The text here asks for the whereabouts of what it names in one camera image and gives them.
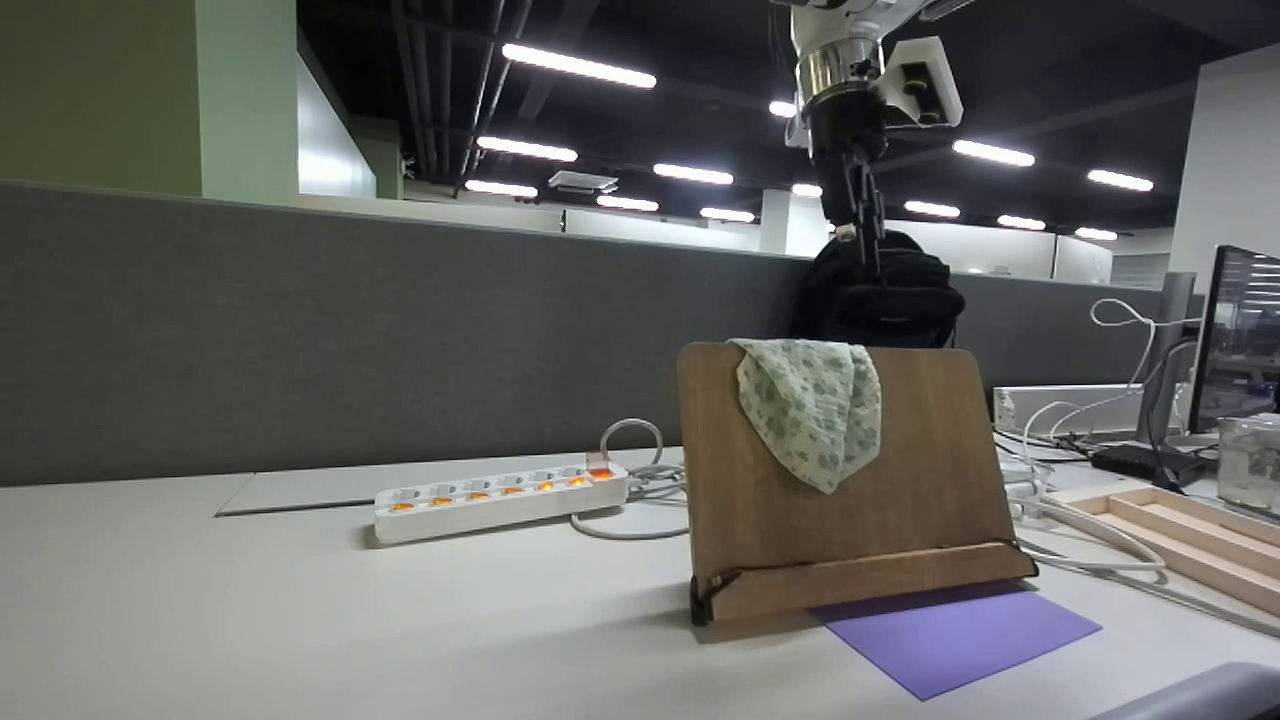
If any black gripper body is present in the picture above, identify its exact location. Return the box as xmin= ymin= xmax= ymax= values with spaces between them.
xmin=813 ymin=92 xmax=889 ymax=224

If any green floral white cloth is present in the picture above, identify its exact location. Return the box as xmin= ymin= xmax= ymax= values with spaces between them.
xmin=736 ymin=340 xmax=886 ymax=496

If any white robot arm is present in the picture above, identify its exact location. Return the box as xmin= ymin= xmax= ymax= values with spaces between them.
xmin=788 ymin=0 xmax=929 ymax=274

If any black backpack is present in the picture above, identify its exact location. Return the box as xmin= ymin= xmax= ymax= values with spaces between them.
xmin=791 ymin=232 xmax=966 ymax=346

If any white box device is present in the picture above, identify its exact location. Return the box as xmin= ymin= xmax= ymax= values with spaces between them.
xmin=991 ymin=382 xmax=1141 ymax=438

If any brown wooden book stand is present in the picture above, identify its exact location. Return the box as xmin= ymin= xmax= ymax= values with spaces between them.
xmin=680 ymin=340 xmax=1035 ymax=626

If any computer monitor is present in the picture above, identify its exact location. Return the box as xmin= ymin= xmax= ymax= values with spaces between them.
xmin=1187 ymin=242 xmax=1280 ymax=432

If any purple paper sheet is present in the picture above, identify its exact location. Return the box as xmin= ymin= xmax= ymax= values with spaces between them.
xmin=822 ymin=591 xmax=1099 ymax=700

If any white power strip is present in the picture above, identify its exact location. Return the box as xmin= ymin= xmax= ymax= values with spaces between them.
xmin=371 ymin=464 xmax=627 ymax=545

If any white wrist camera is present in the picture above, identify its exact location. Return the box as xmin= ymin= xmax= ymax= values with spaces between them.
xmin=881 ymin=34 xmax=966 ymax=126

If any white power cable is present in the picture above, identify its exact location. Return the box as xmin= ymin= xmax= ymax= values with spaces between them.
xmin=569 ymin=411 xmax=697 ymax=545

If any white cable bundle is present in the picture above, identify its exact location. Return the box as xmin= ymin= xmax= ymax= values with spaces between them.
xmin=991 ymin=432 xmax=1177 ymax=591

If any grey partition wall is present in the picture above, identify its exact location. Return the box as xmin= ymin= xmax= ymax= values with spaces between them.
xmin=0 ymin=178 xmax=1203 ymax=488

